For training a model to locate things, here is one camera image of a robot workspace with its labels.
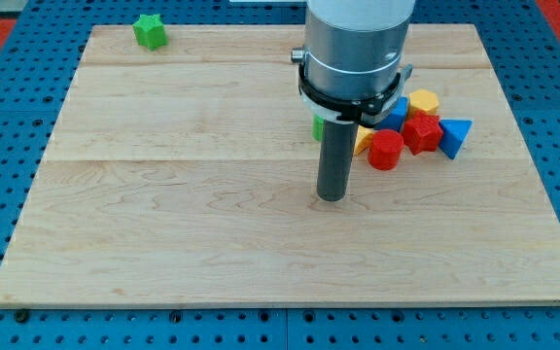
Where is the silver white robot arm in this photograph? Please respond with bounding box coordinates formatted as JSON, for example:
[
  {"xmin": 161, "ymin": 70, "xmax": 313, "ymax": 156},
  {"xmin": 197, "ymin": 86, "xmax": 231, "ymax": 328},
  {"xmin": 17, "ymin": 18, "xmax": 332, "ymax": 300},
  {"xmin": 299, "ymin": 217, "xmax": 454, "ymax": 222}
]
[{"xmin": 300, "ymin": 0, "xmax": 415, "ymax": 101}]

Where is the green block behind rod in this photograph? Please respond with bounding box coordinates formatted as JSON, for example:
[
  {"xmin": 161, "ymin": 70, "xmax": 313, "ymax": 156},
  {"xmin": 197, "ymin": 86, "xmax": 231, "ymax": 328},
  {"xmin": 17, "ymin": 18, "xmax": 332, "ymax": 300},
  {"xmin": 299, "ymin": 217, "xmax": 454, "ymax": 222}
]
[{"xmin": 311, "ymin": 115, "xmax": 325, "ymax": 142}]

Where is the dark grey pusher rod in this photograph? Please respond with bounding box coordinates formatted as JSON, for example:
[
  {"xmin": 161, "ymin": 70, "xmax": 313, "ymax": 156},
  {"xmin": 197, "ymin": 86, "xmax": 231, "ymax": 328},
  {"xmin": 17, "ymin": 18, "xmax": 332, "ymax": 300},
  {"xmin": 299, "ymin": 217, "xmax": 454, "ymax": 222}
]
[{"xmin": 317, "ymin": 121, "xmax": 358, "ymax": 201}]

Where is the yellow block near rod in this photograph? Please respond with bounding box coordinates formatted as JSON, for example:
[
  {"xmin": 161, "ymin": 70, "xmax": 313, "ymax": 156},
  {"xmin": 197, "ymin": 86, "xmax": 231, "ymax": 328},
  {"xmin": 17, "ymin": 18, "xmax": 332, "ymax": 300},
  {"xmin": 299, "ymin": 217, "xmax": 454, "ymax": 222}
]
[{"xmin": 353, "ymin": 125, "xmax": 375, "ymax": 156}]

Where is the wooden board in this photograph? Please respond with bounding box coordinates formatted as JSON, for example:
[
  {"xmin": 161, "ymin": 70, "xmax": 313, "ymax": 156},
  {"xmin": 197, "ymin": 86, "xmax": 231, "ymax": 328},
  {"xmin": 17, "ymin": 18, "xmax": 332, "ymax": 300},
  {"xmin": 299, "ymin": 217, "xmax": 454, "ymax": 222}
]
[{"xmin": 0, "ymin": 24, "xmax": 560, "ymax": 309}]

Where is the red cylinder block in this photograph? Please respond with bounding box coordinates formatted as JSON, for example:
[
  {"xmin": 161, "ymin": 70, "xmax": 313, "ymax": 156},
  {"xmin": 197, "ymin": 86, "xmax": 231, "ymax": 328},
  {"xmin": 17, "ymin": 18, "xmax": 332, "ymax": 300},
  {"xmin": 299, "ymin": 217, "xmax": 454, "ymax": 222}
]
[{"xmin": 367, "ymin": 129, "xmax": 404, "ymax": 170}]

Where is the blue cube block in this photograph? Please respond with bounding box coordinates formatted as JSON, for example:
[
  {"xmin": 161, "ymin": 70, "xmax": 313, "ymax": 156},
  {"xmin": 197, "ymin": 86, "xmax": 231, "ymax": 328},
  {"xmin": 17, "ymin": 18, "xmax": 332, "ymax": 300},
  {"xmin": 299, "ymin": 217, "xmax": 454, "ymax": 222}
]
[{"xmin": 373, "ymin": 97, "xmax": 408, "ymax": 132}]

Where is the red star block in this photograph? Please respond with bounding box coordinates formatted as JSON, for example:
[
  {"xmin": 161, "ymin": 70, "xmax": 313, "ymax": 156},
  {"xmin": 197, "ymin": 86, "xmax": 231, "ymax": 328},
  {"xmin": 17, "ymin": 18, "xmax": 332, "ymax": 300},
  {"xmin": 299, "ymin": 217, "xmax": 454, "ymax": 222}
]
[{"xmin": 402, "ymin": 112, "xmax": 444, "ymax": 156}]

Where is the yellow hexagon block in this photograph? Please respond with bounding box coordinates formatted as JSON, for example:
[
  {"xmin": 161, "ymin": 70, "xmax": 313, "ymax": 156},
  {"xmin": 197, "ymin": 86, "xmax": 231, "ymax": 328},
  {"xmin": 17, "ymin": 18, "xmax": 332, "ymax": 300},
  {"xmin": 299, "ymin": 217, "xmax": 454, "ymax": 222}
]
[{"xmin": 406, "ymin": 88, "xmax": 439, "ymax": 120}]

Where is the blue triangle block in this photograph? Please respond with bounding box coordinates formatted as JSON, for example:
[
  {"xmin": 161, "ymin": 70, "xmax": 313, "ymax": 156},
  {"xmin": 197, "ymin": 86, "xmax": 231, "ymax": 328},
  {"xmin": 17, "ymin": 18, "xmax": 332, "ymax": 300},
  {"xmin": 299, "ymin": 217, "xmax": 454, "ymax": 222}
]
[{"xmin": 438, "ymin": 120, "xmax": 473, "ymax": 159}]

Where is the green star block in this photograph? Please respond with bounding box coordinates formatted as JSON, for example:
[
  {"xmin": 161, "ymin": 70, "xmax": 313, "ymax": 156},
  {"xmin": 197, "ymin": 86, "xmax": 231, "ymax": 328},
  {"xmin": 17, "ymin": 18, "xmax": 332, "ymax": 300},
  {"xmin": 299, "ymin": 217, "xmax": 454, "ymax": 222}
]
[{"xmin": 132, "ymin": 14, "xmax": 168, "ymax": 51}]

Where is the black clamp ring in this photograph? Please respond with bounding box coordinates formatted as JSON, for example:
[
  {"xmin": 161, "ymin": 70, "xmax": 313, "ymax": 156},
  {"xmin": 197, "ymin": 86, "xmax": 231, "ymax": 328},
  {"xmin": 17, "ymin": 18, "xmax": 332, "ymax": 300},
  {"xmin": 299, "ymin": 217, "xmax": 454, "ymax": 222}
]
[{"xmin": 297, "ymin": 63, "xmax": 414, "ymax": 129}]

